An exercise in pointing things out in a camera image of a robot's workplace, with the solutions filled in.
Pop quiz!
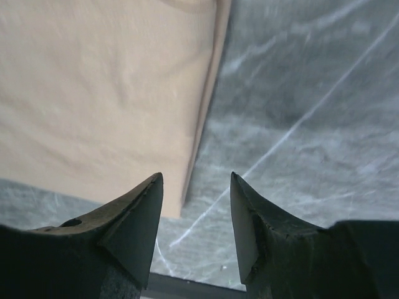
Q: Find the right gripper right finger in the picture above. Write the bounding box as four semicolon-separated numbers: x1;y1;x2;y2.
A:
230;173;398;298

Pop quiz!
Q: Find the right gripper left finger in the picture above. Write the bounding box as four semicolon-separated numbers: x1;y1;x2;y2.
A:
1;173;163;298

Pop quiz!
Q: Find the beige polo shirt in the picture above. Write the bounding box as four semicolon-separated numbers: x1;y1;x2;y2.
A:
1;1;231;218

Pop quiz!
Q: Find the black base beam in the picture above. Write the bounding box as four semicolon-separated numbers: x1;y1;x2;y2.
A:
141;273;247;299

